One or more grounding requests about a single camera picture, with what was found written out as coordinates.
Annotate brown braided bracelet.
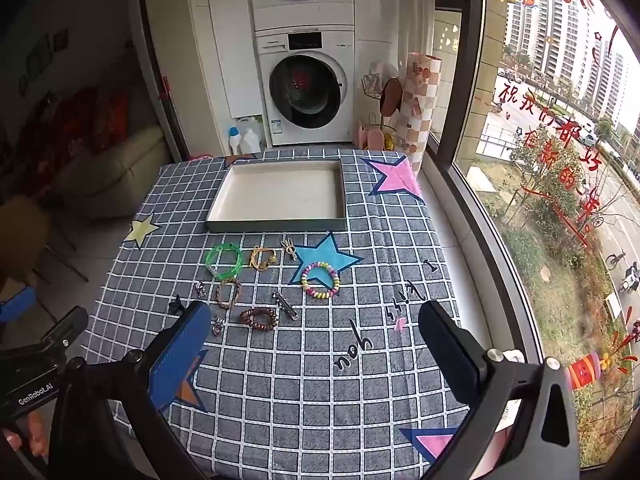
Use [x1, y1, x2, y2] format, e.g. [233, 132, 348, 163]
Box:
[215, 278, 243, 310]

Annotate grey checked star tablecloth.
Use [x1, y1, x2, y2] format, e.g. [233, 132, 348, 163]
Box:
[80, 149, 501, 480]

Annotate metal wire shoe rack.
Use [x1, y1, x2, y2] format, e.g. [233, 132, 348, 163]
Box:
[357, 62, 407, 152]

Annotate green plastic bangle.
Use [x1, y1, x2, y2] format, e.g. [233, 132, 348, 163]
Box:
[205, 243, 244, 282]

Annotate red cushions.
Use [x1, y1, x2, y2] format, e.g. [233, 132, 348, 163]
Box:
[15, 87, 131, 171]

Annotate white washing machine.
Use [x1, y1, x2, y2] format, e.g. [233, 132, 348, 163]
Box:
[254, 30, 357, 147]

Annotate white slippers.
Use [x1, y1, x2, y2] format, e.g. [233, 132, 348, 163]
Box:
[364, 62, 396, 92]

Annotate silver hair clip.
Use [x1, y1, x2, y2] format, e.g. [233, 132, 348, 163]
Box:
[271, 290, 301, 321]

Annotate red window lettering decal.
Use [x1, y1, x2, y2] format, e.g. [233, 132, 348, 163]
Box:
[492, 77, 608, 246]

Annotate brown slippers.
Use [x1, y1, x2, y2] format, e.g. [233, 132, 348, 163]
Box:
[378, 77, 404, 118]

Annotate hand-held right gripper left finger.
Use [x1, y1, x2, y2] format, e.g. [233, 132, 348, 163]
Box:
[47, 301, 213, 480]

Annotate cream sofa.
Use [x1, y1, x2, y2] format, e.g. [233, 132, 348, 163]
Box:
[42, 125, 168, 219]

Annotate wooden chair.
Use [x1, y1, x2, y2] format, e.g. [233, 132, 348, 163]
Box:
[0, 195, 91, 286]

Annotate person's left hand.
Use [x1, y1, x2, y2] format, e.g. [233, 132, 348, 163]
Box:
[0, 407, 53, 463]

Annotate brown coil hair tie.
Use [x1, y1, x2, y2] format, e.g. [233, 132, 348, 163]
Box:
[239, 306, 278, 332]

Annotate multicolour coil hair tie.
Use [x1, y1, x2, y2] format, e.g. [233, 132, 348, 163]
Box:
[300, 261, 341, 299]

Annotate pink slippers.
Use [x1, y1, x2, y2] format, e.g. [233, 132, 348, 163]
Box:
[356, 117, 383, 150]

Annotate yellow cord flower bracelet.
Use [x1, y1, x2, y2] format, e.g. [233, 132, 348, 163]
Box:
[248, 245, 279, 272]

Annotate white shallow tray box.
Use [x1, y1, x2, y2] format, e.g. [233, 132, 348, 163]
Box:
[206, 158, 347, 233]

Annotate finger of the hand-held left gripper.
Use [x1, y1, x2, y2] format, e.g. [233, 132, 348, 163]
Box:
[0, 287, 37, 326]
[0, 306, 90, 363]

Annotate pink checked paper roll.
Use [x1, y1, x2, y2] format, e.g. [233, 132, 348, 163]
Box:
[395, 52, 444, 171]

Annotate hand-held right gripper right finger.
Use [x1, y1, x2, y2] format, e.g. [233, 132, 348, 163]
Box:
[417, 300, 581, 480]

